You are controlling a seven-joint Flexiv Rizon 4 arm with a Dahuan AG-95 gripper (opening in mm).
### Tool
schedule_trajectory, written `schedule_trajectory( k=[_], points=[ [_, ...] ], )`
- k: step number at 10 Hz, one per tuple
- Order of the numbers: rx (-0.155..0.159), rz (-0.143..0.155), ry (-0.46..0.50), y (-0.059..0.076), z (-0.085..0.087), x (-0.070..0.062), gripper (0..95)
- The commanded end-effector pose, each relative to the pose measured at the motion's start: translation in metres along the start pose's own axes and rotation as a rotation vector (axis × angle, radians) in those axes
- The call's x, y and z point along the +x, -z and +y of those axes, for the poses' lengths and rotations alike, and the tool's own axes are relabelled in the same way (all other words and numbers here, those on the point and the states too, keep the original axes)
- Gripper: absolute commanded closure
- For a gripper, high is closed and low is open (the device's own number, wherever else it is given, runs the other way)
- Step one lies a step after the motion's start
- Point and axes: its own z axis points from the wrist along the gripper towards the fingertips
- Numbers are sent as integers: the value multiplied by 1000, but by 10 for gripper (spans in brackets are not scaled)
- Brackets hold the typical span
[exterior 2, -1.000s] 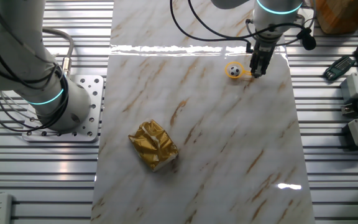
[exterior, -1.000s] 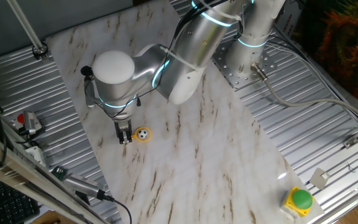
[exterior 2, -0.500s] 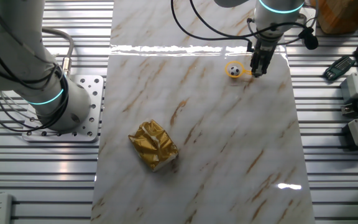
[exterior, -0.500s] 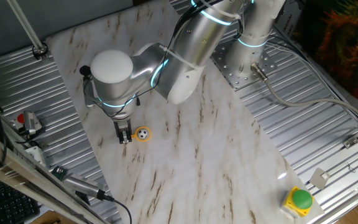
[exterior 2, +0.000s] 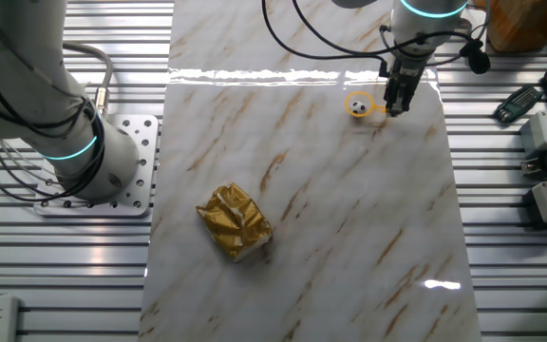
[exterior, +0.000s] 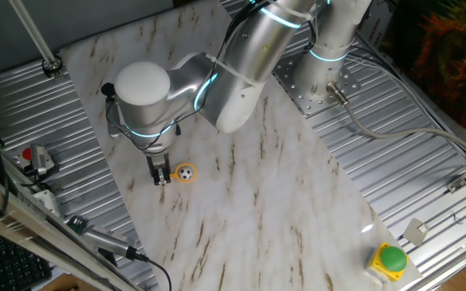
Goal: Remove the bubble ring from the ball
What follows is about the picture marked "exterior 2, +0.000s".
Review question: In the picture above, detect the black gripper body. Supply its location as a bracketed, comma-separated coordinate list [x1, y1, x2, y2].
[384, 55, 429, 99]

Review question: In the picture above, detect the orange bubble ring wand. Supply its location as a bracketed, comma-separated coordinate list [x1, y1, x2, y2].
[344, 90, 388, 119]

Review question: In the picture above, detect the light grey box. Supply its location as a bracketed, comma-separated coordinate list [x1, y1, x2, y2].
[519, 109, 547, 162]

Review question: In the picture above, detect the marble pattern mat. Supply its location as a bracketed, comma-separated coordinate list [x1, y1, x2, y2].
[139, 0, 482, 342]

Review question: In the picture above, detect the gold foil packet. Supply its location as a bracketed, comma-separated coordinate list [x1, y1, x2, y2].
[195, 181, 274, 263]

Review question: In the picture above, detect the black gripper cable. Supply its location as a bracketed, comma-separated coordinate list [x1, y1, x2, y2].
[261, 0, 479, 80]

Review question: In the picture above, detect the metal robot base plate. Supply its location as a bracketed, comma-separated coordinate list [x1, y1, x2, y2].
[33, 113, 160, 219]

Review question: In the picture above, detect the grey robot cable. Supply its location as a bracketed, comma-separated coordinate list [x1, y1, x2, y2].
[62, 41, 115, 118]

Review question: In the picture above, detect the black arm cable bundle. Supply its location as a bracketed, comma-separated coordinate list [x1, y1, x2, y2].
[0, 0, 106, 203]

